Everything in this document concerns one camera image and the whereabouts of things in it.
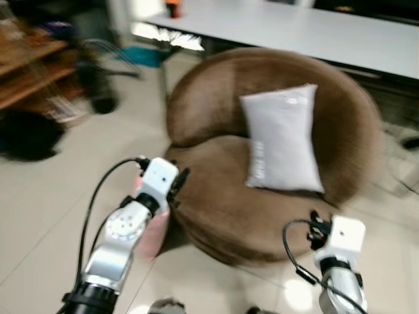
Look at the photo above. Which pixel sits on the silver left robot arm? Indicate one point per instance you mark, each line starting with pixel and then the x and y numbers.
pixel 118 243

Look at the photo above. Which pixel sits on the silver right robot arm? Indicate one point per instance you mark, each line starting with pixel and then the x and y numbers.
pixel 342 288

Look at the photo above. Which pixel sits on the brown round sofa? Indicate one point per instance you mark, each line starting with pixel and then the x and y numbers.
pixel 216 209

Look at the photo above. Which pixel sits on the light grey pillow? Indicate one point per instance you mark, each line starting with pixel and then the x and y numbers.
pixel 281 140

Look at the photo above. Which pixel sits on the teal floor mat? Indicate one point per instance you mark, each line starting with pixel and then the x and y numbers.
pixel 141 56

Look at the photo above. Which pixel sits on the black vacuum cleaner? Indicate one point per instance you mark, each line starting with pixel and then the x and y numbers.
pixel 99 85

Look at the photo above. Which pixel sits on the black bag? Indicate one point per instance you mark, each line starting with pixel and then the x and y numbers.
pixel 29 136

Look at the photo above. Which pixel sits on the orange bottle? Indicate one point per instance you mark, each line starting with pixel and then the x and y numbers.
pixel 173 9

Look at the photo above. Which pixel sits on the wooden shelf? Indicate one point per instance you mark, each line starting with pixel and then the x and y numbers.
pixel 29 75

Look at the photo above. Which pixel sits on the long white table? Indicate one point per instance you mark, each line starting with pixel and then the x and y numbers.
pixel 314 33

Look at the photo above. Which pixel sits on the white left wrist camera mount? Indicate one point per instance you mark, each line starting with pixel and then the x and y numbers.
pixel 158 178

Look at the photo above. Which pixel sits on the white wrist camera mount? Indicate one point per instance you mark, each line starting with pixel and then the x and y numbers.
pixel 158 178
pixel 346 239

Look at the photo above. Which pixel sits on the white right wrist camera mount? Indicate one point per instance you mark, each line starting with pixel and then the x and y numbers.
pixel 346 239

